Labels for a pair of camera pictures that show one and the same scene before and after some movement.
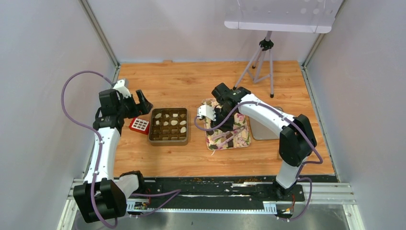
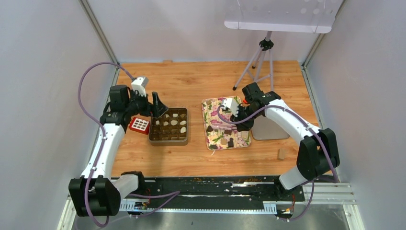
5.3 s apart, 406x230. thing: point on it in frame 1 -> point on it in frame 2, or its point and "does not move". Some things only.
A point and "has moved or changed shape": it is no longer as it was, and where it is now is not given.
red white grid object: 139,125 does not move
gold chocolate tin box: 168,127 does not move
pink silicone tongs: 239,130 has moved or changed shape
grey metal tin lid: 261,130 does not move
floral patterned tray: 239,137 does not move
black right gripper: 225,127 -> 244,126
